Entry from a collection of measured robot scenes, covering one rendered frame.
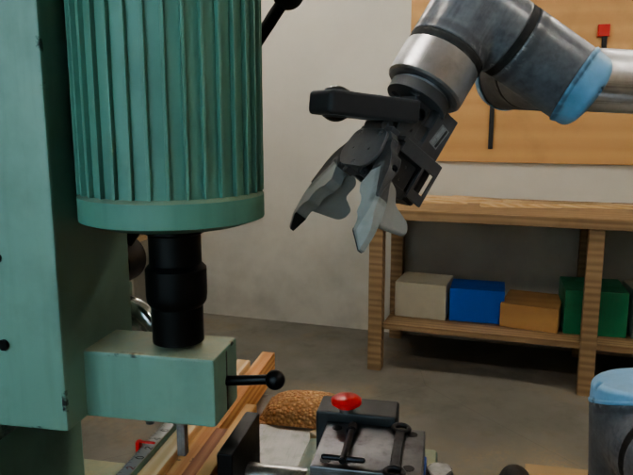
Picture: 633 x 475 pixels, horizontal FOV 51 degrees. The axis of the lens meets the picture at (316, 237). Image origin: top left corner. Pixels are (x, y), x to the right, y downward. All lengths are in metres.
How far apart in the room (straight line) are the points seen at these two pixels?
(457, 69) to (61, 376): 0.50
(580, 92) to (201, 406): 0.53
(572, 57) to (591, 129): 2.99
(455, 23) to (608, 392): 0.63
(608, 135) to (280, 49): 1.91
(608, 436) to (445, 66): 0.65
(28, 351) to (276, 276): 3.59
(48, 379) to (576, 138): 3.36
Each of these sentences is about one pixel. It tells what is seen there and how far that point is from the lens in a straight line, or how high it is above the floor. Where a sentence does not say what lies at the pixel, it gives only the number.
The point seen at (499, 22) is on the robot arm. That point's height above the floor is 1.40.
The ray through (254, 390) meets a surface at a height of 0.92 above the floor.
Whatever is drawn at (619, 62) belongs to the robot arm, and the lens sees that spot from 0.98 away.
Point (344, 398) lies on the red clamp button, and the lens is 0.66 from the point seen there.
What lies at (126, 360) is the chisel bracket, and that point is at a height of 1.06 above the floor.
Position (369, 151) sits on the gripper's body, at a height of 1.26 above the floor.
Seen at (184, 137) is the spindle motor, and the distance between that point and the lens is 0.56.
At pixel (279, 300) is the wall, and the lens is 4.25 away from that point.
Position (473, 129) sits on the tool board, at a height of 1.23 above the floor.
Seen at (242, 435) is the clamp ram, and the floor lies 0.99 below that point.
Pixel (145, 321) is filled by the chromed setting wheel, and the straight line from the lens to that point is 0.82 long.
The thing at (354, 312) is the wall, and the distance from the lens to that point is 4.11.
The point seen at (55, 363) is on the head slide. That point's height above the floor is 1.07.
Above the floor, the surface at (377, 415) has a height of 1.01.
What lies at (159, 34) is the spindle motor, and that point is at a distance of 0.57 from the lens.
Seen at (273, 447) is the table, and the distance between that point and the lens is 0.84.
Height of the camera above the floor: 1.29
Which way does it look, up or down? 10 degrees down
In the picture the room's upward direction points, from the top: straight up
